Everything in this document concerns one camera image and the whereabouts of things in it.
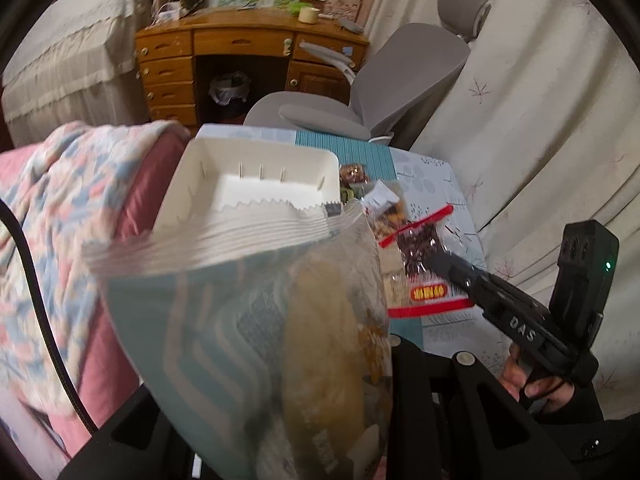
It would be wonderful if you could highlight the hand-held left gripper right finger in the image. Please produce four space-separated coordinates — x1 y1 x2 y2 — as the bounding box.
387 334 582 480

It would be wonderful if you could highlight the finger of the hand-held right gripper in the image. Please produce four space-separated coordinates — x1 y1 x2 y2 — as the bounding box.
425 251 494 312

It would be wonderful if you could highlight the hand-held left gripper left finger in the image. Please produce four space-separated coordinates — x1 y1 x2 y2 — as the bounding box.
57 384 201 480

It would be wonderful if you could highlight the red-zip bag of dried fruit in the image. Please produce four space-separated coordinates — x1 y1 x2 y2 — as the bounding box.
377 204 477 319

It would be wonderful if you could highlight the large light-blue snack bag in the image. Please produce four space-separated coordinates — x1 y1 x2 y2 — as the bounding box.
82 200 396 480

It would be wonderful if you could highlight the white plastic storage box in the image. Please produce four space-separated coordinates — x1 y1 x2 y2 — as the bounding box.
152 137 344 270

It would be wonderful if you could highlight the clear packet of brown snacks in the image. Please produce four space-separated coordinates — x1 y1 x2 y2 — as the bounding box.
370 200 410 242

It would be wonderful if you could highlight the person's right hand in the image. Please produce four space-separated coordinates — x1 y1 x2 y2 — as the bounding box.
500 346 577 412

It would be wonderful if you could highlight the teal and white printed tablecloth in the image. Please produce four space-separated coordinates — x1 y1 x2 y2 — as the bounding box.
195 124 490 361

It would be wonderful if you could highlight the small white snack packet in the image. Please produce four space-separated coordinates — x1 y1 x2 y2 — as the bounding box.
360 182 402 216

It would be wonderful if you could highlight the clear packet of red nuts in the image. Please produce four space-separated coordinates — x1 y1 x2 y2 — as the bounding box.
339 162 371 189

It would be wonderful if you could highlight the cream leaf-print curtain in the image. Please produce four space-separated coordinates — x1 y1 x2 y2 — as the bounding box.
360 0 640 423

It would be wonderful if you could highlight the grey office chair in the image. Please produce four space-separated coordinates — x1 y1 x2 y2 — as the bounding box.
243 0 492 144

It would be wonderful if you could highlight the floral quilted blanket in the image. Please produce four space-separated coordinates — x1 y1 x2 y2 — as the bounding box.
0 120 191 411

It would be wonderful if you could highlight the pink bed sheet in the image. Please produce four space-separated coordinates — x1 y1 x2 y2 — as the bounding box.
0 130 192 461

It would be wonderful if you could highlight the floral gift box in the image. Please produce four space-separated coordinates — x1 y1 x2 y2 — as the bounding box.
322 0 364 22

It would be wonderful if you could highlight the trash bin with black bag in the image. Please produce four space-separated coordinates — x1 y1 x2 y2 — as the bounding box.
207 71 251 122

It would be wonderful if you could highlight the wooden desk with drawers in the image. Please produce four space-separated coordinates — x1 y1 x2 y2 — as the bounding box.
135 7 372 127

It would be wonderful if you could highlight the cream lace furniture cover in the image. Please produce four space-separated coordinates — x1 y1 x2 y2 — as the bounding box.
2 0 157 148

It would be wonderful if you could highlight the thick black cable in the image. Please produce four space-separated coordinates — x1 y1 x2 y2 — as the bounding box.
0 200 98 433

